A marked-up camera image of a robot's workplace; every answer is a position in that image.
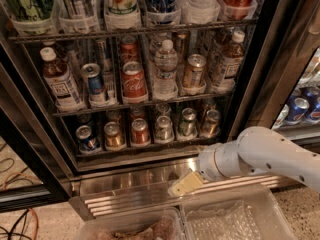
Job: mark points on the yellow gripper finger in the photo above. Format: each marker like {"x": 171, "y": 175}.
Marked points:
{"x": 188, "y": 183}

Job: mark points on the silver green 7up can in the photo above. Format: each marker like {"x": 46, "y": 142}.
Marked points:
{"x": 163, "y": 130}

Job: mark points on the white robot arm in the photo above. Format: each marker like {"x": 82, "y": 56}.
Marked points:
{"x": 256, "y": 151}

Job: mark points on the fridge bottom grille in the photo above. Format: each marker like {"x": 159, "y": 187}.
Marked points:
{"x": 125, "y": 190}

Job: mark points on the green can bottom shelf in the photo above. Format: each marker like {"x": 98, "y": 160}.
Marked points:
{"x": 187, "y": 124}

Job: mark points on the gold can bottom right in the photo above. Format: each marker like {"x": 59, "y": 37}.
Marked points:
{"x": 210, "y": 122}

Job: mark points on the gold can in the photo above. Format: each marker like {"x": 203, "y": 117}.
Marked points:
{"x": 210, "y": 122}
{"x": 114, "y": 139}

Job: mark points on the red can bottom shelf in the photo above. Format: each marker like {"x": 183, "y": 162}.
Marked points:
{"x": 140, "y": 132}

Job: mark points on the gold can bottom left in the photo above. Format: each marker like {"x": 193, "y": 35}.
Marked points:
{"x": 114, "y": 139}

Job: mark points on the gold can middle shelf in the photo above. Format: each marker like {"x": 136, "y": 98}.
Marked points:
{"x": 194, "y": 71}

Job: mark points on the blue pepsi can bottom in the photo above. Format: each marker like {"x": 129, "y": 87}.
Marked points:
{"x": 87, "y": 140}

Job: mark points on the red coca-cola can middle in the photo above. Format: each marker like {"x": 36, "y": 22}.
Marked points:
{"x": 133, "y": 81}

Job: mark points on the red coca-cola can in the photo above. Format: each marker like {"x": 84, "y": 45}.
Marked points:
{"x": 129, "y": 49}
{"x": 133, "y": 81}

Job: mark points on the fridge glass door right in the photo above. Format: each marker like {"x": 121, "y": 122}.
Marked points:
{"x": 284, "y": 40}

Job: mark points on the pepsi can right fridge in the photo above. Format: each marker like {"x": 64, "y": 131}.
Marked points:
{"x": 297, "y": 108}

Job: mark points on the red coca-cola can behind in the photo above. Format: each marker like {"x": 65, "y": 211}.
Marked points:
{"x": 129, "y": 49}

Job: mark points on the blue red bull can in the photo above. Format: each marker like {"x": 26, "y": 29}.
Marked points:
{"x": 92, "y": 76}

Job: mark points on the left clear plastic bin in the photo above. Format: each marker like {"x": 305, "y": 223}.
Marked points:
{"x": 156, "y": 224}

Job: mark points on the clear plastic bin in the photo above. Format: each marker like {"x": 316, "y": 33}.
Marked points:
{"x": 156, "y": 224}
{"x": 242, "y": 213}

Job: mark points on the right clear plastic bin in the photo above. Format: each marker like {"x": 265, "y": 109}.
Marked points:
{"x": 242, "y": 213}

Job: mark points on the clear water bottle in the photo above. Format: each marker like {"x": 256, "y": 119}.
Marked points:
{"x": 165, "y": 70}

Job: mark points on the tea bottle right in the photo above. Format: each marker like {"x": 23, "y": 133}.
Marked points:
{"x": 229, "y": 60}

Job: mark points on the tea bottle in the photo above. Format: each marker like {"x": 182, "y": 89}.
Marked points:
{"x": 57, "y": 74}
{"x": 229, "y": 60}

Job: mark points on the tea bottle left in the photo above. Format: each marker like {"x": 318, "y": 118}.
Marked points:
{"x": 57, "y": 74}

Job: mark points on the green bottle top left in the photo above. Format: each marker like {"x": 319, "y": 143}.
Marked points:
{"x": 31, "y": 10}

